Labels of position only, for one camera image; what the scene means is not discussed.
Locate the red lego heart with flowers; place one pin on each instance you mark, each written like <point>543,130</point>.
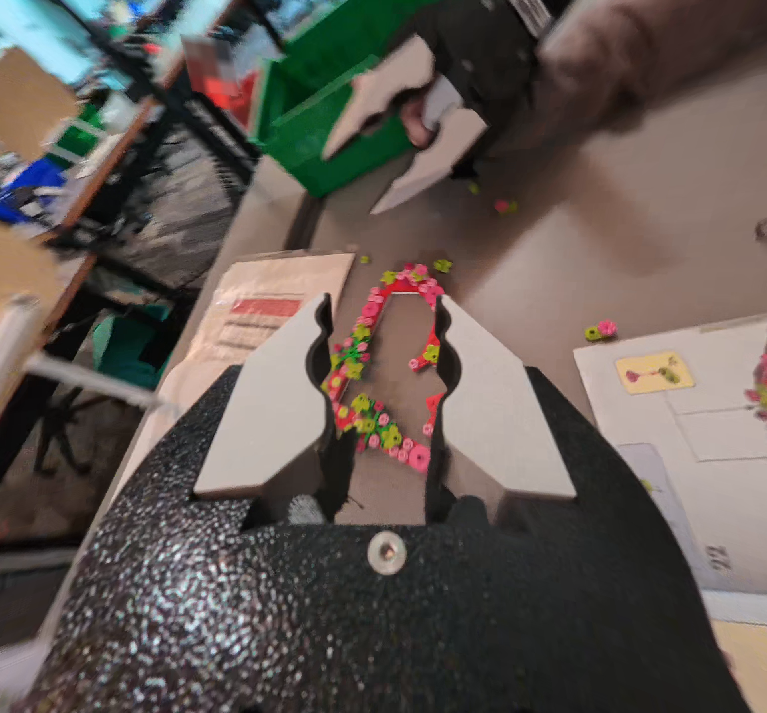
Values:
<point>371,307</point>

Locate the green lego flower piece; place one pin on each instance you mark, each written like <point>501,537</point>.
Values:
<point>442,265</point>

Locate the blue storage bin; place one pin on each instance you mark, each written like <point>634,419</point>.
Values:
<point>33,189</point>

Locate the pink and green lego pieces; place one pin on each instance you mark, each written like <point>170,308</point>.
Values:
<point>505,205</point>

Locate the green and pink lego flowers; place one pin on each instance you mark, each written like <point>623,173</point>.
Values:
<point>601,329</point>

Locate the pink lego flower cluster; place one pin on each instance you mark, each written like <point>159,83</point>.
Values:
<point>760,380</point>

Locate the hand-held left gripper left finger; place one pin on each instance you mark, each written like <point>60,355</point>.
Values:
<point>269,419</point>

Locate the green plastic bin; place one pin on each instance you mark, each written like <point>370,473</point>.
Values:
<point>359,18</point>

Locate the beige paper bag, red label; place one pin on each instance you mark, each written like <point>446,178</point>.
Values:
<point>263,317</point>

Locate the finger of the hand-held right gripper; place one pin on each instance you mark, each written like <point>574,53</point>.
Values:
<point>443,153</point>
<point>389,78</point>

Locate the person's right forearm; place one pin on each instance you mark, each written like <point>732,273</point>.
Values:
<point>659,36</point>

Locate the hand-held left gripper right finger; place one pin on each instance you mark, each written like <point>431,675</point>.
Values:
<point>506,419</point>

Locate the white instruction booklet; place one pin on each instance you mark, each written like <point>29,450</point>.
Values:
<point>719,485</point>

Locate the person's right hand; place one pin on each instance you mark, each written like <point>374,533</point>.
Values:
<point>415,123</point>

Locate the black office chair base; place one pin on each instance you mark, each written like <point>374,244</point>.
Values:
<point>57,431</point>

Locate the teal storage bin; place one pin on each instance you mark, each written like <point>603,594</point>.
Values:
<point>129,353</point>

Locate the wooden desk with black frame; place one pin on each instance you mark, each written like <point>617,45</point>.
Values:
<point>114,156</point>

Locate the tan cardboard panel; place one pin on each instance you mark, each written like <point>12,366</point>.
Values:
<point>33,105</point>

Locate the white metal pole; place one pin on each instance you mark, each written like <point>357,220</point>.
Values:
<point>78,374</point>

